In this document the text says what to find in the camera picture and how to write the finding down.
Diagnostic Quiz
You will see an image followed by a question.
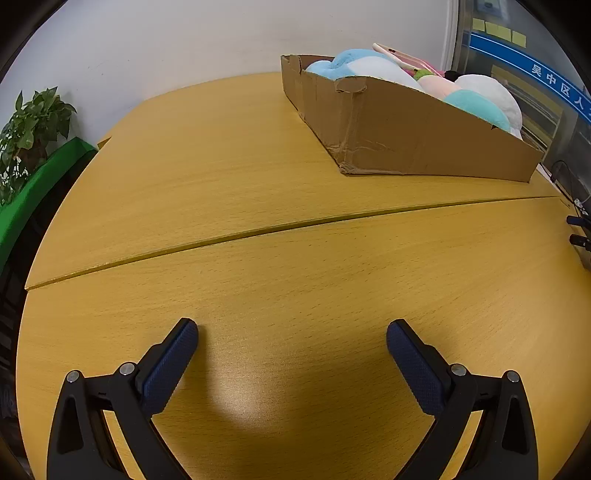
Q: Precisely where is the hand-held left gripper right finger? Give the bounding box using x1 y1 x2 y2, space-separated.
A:
386 319 540 480

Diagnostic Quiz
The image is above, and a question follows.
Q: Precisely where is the potted green plant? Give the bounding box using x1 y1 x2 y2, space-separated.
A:
0 87 77 206

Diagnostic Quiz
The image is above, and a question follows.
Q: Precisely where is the black cable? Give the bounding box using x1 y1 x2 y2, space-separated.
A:
551 159 591 206

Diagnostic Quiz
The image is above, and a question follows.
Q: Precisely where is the white panda plush toy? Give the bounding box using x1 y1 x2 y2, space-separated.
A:
447 70 525 139

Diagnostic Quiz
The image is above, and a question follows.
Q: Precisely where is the cardboard box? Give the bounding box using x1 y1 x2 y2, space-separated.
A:
280 54 546 183

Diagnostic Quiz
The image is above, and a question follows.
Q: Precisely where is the blue plush toy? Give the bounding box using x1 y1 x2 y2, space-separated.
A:
305 49 423 90

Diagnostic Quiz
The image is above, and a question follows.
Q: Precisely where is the pink plush bear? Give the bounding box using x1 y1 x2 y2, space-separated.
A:
373 43 446 77

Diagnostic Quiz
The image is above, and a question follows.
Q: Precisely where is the blue window banner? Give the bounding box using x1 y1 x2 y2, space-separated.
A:
468 32 591 123

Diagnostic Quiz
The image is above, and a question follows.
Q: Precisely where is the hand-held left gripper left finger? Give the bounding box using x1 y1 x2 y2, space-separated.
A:
46 318 199 480

